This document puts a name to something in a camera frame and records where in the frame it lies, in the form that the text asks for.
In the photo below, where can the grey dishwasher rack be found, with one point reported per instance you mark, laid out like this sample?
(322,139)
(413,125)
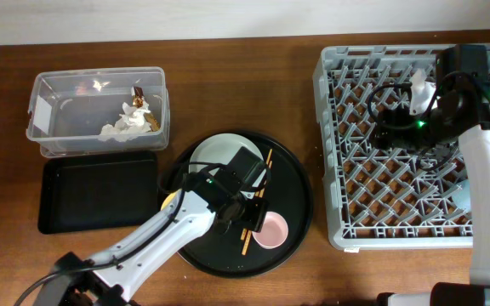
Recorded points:
(384,199)

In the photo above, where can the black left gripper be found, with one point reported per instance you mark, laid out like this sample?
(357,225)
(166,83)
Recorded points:
(256,216)

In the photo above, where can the pink cup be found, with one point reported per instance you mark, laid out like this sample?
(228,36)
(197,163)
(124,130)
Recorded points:
(274,231)

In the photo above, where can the yellow bowl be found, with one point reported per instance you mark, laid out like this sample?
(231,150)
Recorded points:
(168,200)

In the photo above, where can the wooden chopstick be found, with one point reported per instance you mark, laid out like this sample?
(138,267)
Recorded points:
(266,159)
(247,234)

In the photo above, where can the black rectangular tray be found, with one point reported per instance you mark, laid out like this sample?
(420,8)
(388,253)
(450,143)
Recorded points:
(98,192)

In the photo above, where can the clear plastic waste bin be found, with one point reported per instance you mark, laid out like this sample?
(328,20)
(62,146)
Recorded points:
(83,101)

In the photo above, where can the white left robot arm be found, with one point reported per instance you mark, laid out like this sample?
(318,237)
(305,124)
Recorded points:
(216,194)

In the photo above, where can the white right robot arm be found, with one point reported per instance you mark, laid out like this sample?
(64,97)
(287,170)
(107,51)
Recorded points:
(456,112)

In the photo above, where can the wooden chopstick left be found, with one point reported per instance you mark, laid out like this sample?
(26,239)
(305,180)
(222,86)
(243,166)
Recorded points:
(266,159)

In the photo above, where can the grey round plate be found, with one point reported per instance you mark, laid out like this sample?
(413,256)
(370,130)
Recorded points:
(220,148)

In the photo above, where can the brown wrapper scrap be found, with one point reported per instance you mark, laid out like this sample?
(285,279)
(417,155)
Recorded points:
(139,102)

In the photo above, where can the round black serving tray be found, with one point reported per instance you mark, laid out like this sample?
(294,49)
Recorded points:
(289,194)

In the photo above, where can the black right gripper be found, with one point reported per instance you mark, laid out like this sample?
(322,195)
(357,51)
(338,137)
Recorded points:
(386,137)

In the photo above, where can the white tissue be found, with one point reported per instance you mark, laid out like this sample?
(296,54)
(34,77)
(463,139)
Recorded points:
(131,123)

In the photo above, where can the light blue cup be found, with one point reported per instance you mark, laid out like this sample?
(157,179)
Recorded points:
(461,196)

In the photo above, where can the wooden chopstick right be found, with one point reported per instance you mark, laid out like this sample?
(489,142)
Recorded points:
(247,234)

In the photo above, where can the white label on bin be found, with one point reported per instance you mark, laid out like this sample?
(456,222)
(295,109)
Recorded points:
(42,115)

